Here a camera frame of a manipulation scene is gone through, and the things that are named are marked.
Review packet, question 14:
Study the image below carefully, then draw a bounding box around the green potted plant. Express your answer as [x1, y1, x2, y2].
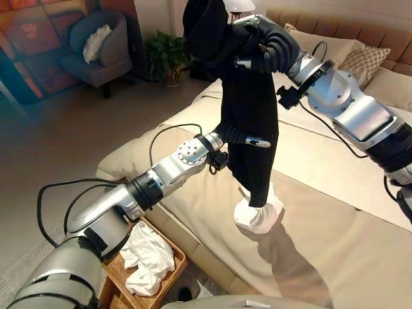
[144, 29, 194, 87]

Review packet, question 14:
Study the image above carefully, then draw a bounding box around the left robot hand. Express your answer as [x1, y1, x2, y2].
[216, 123, 272, 149]

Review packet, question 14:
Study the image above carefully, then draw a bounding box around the grey armchair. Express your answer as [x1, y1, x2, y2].
[59, 9, 133, 99]

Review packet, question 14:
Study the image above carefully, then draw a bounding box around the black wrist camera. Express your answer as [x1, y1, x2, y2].
[277, 85, 305, 110]
[207, 150, 230, 175]

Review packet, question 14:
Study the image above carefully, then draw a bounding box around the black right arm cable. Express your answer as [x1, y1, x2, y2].
[297, 41, 403, 202]

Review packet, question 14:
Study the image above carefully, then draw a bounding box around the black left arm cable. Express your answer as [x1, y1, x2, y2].
[37, 124, 207, 249]

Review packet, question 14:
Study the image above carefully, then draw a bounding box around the beige padded headboard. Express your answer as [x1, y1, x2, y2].
[265, 8, 412, 70]

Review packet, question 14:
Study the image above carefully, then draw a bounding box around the colourful wall painting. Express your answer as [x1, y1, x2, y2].
[0, 0, 104, 104]

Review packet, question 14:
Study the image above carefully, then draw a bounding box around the beige bed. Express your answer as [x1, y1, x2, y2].
[96, 32, 412, 309]

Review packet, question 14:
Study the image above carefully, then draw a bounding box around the crumpled white garment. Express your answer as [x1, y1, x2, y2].
[119, 221, 176, 296]

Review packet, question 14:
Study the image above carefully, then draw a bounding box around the black garment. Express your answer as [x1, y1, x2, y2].
[182, 0, 280, 209]

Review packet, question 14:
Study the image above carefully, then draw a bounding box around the patterned beige pillow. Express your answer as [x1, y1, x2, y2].
[337, 44, 392, 91]

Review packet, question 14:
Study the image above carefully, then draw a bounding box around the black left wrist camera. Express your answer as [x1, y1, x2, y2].
[207, 150, 230, 175]

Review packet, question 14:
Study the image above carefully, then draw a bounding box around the dark tall board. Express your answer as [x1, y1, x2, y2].
[128, 0, 152, 81]

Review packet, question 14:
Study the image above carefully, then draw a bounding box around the white cushion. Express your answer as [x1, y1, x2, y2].
[82, 24, 113, 64]

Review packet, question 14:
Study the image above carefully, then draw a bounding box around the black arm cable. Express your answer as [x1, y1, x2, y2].
[297, 41, 403, 202]
[37, 124, 207, 249]

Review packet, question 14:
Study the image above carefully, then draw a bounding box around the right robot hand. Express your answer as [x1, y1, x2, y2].
[232, 15, 303, 74]

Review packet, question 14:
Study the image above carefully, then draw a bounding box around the silver robot torso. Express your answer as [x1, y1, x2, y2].
[160, 295, 290, 309]

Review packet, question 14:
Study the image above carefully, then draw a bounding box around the white lamp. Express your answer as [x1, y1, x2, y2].
[224, 0, 256, 17]

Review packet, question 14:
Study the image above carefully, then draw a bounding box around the woven wicker basket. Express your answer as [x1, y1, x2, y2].
[98, 217, 189, 309]

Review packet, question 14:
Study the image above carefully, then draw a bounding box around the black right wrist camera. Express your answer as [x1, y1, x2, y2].
[277, 85, 305, 110]

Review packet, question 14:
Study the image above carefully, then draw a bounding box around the plain beige pillow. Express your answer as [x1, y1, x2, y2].
[285, 23, 366, 70]
[366, 66, 412, 111]

